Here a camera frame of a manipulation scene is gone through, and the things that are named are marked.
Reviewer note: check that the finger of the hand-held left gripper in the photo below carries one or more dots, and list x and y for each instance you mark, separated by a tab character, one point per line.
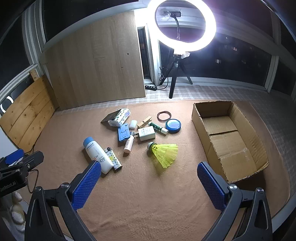
32	160
13	157

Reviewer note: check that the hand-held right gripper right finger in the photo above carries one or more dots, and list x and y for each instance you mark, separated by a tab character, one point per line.
211	185

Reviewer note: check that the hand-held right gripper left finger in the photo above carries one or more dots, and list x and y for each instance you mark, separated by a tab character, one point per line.
86	183

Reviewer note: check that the patterned lighter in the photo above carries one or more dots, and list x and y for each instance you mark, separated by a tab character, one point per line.
114	161

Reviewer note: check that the brown cardboard box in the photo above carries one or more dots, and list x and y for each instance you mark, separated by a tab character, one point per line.
231	148

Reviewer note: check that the yellow shuttlecock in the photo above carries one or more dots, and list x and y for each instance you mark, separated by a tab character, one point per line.
166	154

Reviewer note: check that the small white bottle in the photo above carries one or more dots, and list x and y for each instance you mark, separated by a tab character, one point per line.
128	144

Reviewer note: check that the blue plastic phone stand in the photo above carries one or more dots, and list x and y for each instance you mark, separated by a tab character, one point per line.
122	134

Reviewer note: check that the black card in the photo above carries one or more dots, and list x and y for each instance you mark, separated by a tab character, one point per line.
109	118

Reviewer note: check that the blue oval lid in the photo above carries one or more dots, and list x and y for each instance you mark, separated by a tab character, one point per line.
173	125

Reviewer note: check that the white patterned tissue pack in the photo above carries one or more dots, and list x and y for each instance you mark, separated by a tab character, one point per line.
121	117

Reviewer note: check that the translucent white cap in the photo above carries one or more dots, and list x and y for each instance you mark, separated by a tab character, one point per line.
133	124

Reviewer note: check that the white plug charger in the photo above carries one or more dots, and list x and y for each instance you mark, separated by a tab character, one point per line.
146	134

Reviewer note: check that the green white glue stick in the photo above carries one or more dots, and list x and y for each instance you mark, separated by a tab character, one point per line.
157	128

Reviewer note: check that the wooden clothespin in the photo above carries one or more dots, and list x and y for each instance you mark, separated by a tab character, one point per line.
144	121

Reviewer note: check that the white fluffy cloth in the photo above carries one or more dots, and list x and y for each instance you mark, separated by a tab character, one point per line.
17	215

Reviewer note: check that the pine plank board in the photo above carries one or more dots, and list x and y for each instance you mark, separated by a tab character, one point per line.
25	111

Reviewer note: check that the tan blanket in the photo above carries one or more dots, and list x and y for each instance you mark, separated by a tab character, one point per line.
138	197

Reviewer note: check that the bundle of brown rubber bands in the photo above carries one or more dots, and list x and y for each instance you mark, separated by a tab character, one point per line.
158	115

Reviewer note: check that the black tripod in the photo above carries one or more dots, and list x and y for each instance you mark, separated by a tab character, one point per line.
173	85

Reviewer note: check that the large wood panel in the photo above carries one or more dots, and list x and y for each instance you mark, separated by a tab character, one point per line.
92	64

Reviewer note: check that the black power strip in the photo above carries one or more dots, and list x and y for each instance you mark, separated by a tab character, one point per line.
150	87

